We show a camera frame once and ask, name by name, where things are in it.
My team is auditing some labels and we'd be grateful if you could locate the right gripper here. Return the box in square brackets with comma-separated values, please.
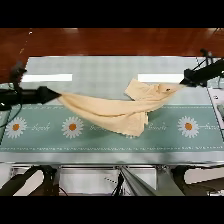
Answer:
[179, 68, 201, 88]

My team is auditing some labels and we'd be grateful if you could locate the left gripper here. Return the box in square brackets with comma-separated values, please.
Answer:
[36, 85, 62, 105]

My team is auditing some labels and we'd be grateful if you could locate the cream T-shirt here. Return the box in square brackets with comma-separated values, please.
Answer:
[57, 78, 185, 138]

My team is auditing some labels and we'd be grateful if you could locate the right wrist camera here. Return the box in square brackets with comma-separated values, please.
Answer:
[193, 48, 215, 72]

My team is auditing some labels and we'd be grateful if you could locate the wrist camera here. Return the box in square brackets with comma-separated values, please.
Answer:
[9, 60, 28, 92]
[193, 48, 215, 72]

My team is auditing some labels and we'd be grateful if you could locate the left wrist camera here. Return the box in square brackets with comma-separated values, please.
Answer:
[9, 60, 28, 92]

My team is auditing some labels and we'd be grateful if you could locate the silver frame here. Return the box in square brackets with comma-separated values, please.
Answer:
[0, 56, 224, 197]

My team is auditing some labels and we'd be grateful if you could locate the black cable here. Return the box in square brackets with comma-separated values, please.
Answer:
[110, 171, 125, 197]

